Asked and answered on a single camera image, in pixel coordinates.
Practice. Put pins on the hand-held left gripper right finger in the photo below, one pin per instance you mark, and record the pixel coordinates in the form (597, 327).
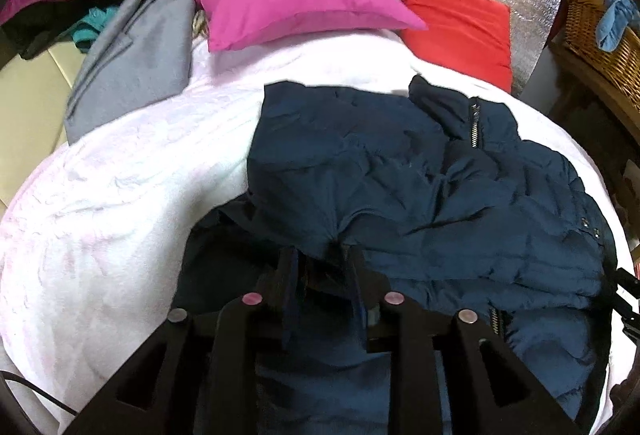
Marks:
(357, 300)

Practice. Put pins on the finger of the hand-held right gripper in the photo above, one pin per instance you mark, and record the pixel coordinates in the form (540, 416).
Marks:
(626, 287)

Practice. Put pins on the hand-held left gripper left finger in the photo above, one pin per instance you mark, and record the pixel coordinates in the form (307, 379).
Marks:
(289, 300)

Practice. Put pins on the navy blue padded jacket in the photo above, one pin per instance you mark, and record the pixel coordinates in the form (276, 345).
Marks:
(425, 195)

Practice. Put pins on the white fleece blanket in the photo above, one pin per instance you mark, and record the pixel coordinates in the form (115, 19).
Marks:
(125, 215)

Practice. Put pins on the wicker basket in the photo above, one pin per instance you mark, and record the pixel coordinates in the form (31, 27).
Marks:
(595, 60)

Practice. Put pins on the light blue cloth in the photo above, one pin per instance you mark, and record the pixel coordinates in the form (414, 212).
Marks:
(612, 22)

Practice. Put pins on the red pillow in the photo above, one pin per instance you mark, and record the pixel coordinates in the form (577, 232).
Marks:
(455, 35)

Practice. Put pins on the grey coat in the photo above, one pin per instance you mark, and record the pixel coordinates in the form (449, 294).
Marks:
(135, 60)

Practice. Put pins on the pink pillow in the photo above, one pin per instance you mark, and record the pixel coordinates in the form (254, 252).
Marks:
(300, 0)

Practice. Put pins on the cream panel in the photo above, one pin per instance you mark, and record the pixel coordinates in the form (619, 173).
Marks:
(30, 125)

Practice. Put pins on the teal cloth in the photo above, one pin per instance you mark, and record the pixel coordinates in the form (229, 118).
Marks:
(92, 27)

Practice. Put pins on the black cloth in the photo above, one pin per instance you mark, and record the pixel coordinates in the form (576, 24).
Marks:
(40, 32)

